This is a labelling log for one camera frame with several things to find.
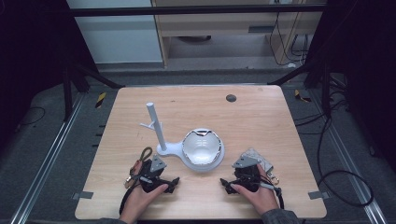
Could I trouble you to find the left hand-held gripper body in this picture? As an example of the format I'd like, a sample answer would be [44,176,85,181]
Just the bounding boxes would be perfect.
[135,154,176,194]

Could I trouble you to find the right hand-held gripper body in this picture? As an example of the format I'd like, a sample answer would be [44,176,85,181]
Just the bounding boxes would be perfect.
[232,155,262,192]

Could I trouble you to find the person's left hand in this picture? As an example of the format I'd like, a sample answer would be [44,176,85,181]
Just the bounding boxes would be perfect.
[120,183,169,224]

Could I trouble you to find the person's right hand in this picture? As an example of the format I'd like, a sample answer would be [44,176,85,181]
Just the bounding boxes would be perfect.
[230,163,280,217]

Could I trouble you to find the white bowl with silver rim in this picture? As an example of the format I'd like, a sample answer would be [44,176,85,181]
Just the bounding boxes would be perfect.
[181,127,223,166]

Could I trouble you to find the white stand with pole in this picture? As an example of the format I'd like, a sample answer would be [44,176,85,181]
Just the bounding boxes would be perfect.
[139,102,226,173]

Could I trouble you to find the grey tape strip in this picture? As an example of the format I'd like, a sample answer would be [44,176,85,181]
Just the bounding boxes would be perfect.
[71,190,94,201]
[307,189,331,201]

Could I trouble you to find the yellow black floor tape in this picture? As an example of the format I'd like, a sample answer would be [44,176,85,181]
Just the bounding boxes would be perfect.
[94,91,107,109]
[293,89,313,104]

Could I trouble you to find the black metal stand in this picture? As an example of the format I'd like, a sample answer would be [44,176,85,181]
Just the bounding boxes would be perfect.
[61,57,126,123]
[266,57,348,119]

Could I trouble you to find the white cabinet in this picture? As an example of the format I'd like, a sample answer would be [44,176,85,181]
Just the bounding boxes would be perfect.
[65,0,163,65]

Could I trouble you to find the wooden desk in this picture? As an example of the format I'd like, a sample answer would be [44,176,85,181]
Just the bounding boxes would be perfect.
[150,0,329,68]

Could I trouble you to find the dark curtain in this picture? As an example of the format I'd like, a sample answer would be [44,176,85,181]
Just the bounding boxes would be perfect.
[306,0,396,175]
[0,0,101,153]

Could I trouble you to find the black horizontal bar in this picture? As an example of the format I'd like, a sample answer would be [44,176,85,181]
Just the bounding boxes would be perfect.
[68,4,327,18]

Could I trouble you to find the olive cord keychain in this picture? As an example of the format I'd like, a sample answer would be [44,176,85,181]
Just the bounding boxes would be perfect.
[124,146,154,189]

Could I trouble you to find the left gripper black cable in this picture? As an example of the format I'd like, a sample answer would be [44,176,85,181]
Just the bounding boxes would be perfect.
[119,175,154,217]

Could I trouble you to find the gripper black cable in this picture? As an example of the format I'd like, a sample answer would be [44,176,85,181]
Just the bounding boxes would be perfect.
[259,181,286,210]
[119,175,154,217]

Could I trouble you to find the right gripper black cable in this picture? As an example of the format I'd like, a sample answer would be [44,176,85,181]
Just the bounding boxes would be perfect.
[259,181,286,210]

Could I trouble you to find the black floor cable loop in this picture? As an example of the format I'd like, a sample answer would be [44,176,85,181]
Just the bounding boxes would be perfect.
[316,115,375,208]

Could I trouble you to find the aluminium floor rail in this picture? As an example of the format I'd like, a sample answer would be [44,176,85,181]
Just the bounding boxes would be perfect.
[8,92,86,224]
[310,89,389,224]

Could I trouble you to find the thin black floor cable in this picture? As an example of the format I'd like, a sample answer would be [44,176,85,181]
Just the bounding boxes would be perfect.
[17,105,47,128]

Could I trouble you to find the black cables under desk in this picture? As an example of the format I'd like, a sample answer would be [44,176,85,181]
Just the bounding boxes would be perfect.
[268,11,311,68]

